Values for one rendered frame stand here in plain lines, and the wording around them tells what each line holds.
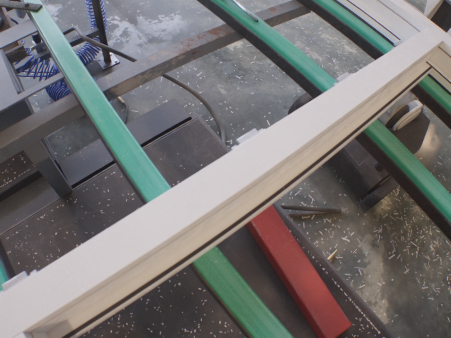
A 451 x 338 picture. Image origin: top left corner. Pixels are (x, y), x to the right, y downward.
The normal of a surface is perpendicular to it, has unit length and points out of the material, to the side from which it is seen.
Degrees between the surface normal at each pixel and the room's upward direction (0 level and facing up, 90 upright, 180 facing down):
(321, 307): 0
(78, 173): 0
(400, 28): 90
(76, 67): 0
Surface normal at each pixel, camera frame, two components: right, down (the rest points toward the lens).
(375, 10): -0.78, 0.49
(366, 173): -0.53, -0.07
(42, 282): 0.10, -0.51
